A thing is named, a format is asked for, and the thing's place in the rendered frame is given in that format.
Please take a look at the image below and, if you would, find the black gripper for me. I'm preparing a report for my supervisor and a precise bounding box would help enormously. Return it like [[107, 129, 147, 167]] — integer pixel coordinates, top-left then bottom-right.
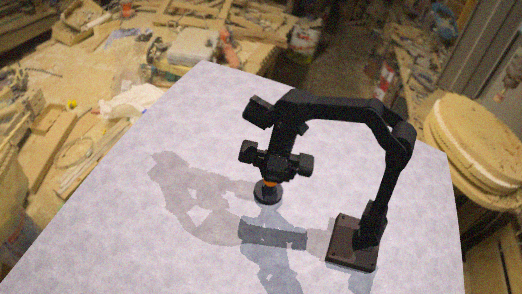
[[238, 137, 315, 178]]

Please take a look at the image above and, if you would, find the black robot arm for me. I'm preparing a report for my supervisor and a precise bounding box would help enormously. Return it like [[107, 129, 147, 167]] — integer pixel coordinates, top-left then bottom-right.
[[242, 88, 417, 251]]

